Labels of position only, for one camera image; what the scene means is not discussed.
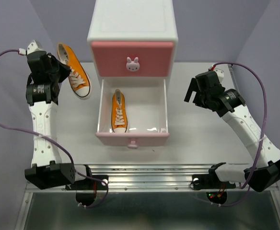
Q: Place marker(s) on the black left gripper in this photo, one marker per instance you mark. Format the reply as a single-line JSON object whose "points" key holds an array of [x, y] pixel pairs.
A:
{"points": [[65, 69]]}

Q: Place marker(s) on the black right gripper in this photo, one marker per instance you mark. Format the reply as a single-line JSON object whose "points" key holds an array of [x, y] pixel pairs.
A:
{"points": [[193, 86]]}

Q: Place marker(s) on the orange sneaker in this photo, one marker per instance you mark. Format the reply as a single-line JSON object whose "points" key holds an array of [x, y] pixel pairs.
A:
{"points": [[79, 79], [119, 120]]}

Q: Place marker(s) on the light pink drawer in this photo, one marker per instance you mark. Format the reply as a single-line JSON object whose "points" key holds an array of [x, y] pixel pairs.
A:
{"points": [[146, 108]]}

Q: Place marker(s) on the pink bunny knob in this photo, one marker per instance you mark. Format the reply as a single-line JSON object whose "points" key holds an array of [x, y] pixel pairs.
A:
{"points": [[132, 145], [132, 65]]}

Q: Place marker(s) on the white plastic shoe cabinet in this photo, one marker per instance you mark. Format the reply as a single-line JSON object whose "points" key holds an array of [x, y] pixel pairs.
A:
{"points": [[133, 21]]}

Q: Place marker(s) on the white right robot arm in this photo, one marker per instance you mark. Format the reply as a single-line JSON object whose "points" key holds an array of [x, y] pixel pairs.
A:
{"points": [[232, 109]]}

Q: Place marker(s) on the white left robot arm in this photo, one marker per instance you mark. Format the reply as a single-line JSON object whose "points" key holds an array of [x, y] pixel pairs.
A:
{"points": [[47, 169]]}

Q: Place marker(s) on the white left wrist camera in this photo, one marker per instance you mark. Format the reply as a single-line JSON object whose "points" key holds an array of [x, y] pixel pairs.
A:
{"points": [[34, 46]]}

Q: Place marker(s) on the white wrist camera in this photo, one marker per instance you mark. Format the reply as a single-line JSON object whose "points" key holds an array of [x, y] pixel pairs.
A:
{"points": [[34, 46], [219, 72]]}

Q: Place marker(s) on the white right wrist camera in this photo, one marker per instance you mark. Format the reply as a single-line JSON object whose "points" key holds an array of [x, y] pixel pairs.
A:
{"points": [[219, 72]]}

